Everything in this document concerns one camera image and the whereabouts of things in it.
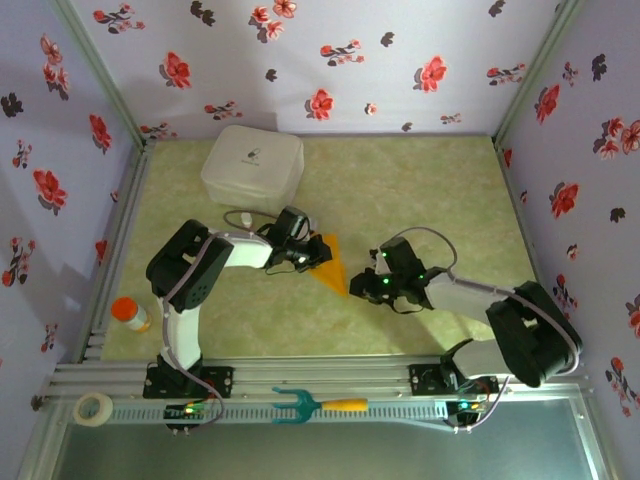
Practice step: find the orange paper sheet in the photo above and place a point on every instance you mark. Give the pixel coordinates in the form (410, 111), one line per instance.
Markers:
(332, 270)

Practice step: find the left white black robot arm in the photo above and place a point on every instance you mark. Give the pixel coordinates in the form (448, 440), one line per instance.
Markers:
(180, 330)

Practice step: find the small white bottle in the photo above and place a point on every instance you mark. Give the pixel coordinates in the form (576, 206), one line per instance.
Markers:
(245, 218)

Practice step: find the white plastic storage box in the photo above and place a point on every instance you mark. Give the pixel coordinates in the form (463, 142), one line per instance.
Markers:
(255, 160)

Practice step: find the orange capped bottle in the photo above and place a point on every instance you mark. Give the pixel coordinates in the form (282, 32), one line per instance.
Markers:
(127, 312)

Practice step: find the white tape roll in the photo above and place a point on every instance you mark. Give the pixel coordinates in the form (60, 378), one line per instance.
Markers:
(102, 407)

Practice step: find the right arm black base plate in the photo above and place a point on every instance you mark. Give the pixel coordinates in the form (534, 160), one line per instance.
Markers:
(422, 380)

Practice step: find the aluminium side rail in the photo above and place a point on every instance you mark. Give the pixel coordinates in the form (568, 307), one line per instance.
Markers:
(515, 200)
(124, 225)

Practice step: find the long aluminium frame rail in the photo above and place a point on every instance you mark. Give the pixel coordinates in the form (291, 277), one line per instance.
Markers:
(320, 372)

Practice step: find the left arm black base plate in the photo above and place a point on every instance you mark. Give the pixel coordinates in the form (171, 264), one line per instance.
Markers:
(222, 380)

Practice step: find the aluminium corner post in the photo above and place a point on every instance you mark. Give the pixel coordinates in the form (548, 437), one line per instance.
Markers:
(103, 75)
(533, 75)

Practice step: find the aluminium lower frame rail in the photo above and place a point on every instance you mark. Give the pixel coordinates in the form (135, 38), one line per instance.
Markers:
(40, 440)
(595, 445)

